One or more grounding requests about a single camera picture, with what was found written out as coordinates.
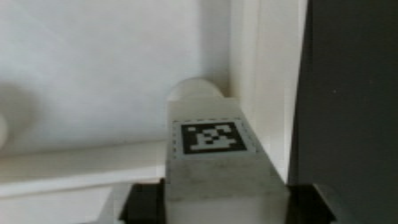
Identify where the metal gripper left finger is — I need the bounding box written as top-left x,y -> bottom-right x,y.
120,181 -> 167,224

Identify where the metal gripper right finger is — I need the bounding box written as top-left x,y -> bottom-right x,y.
287,185 -> 336,224

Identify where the white table leg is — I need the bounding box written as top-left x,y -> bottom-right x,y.
166,79 -> 290,224

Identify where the white square table top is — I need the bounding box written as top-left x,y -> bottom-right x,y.
0,0 -> 310,224

